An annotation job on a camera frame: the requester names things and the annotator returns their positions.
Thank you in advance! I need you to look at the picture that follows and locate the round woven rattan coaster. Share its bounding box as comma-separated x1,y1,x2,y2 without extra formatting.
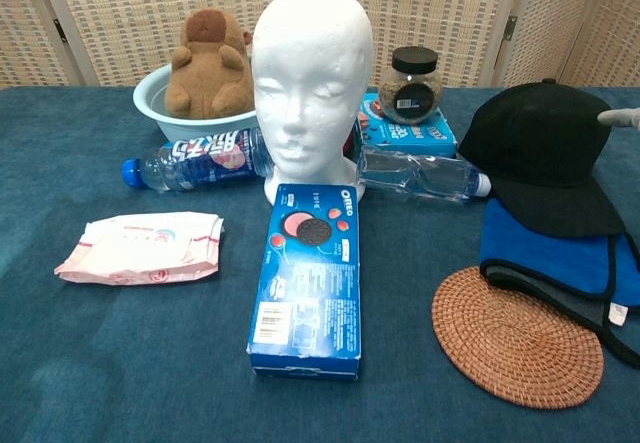
431,265,606,411

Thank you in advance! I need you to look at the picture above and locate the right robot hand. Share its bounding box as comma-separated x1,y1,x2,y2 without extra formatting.
597,107,640,129

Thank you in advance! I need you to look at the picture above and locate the black baseball cap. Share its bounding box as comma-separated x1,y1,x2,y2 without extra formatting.
457,77,626,239

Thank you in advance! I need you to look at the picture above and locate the small blue Oreo box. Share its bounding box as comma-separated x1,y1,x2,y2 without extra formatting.
355,92,459,160

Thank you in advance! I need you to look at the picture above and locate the glass jar with black lid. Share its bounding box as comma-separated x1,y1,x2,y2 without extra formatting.
377,46,445,125

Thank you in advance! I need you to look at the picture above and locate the woven folding screen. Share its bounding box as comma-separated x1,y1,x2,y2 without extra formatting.
0,0,640,89

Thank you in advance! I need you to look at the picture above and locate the light blue plastic basin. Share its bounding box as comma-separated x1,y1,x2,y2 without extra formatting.
132,62,257,143

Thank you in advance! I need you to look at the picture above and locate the pink white wet wipes pack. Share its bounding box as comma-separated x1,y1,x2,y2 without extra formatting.
53,210,226,287

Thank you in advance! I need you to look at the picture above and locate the clear water bottle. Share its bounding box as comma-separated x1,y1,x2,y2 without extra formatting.
355,145,493,205

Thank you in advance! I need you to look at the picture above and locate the blue-label plastic drink bottle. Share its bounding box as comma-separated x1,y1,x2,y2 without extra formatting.
122,127,276,194

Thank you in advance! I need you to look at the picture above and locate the long blue Oreo box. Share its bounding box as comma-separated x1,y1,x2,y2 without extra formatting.
246,182,363,382

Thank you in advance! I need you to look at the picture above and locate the white foam mannequin head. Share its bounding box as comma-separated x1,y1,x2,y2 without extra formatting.
251,0,374,209

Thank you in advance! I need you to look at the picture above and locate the blue towel with black trim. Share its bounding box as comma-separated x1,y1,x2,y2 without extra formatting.
478,197,640,368

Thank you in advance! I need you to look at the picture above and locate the brown capybara plush toy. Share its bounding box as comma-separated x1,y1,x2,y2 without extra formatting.
163,8,256,120

